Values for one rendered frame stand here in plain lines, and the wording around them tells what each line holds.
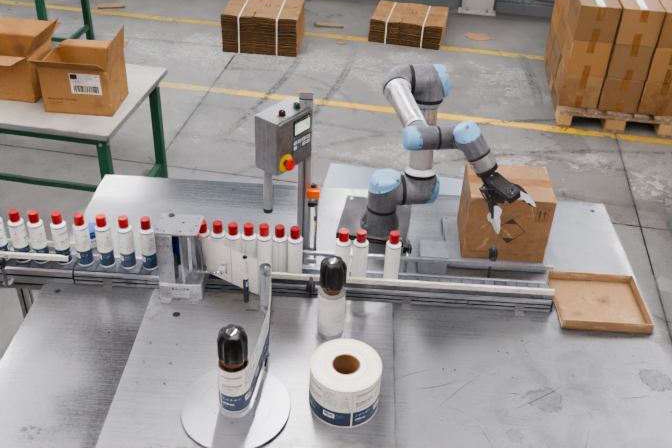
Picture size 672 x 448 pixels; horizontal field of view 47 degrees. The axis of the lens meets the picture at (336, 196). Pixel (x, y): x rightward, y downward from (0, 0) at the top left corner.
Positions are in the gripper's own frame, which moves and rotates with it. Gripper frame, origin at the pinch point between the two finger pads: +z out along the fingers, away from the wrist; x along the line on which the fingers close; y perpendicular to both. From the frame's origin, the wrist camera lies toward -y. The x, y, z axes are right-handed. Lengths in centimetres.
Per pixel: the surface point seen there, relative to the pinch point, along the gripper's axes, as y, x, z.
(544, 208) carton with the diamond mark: 24.7, -20.5, 13.5
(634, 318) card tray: 5, -22, 57
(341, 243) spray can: 30, 46, -17
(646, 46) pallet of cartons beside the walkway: 237, -233, 63
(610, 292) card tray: 17, -24, 51
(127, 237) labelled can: 53, 103, -54
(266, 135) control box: 25, 49, -62
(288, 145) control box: 25, 45, -55
